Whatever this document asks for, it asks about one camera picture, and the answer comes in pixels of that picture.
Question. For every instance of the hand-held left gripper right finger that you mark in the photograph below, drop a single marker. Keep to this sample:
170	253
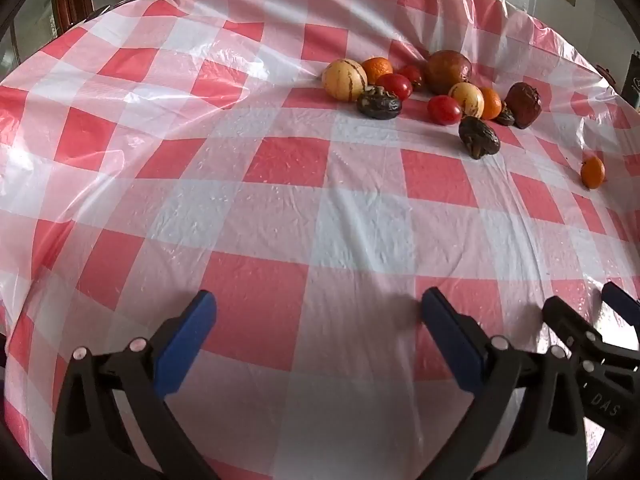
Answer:
447	327

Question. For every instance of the dark appliance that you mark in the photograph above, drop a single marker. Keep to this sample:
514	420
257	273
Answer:
632	80

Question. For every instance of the dark red wrinkled fruit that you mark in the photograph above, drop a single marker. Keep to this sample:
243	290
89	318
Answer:
523	105

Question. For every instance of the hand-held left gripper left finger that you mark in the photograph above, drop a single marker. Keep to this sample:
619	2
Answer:
192	322

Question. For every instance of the orange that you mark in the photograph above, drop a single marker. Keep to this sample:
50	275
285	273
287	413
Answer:
378	67
492	105
593	172

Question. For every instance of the large brown-red round fruit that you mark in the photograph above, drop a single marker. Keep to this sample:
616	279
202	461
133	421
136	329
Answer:
448	71

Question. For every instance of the small red tomato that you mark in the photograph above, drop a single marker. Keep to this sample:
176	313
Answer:
414	74

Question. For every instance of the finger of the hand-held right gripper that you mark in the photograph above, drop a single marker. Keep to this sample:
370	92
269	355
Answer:
567	317
620	302

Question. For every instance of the large striped yellow pepino melon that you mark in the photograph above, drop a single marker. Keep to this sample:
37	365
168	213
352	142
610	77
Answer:
344	79

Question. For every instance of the red white checked plastic tablecloth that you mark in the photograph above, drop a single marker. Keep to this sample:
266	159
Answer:
320	210

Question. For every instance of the small striped yellow pepino melon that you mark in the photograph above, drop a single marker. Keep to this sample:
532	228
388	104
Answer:
466	100

